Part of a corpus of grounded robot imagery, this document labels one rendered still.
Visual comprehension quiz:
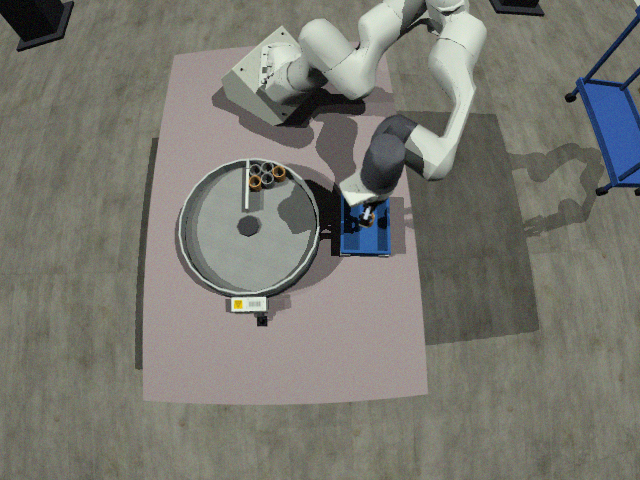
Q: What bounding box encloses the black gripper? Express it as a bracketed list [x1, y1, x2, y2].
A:
[359, 198, 388, 228]

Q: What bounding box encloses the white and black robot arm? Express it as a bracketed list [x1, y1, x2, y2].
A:
[258, 0, 487, 208]

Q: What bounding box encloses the blue crate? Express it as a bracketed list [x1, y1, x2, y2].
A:
[340, 196, 391, 258]

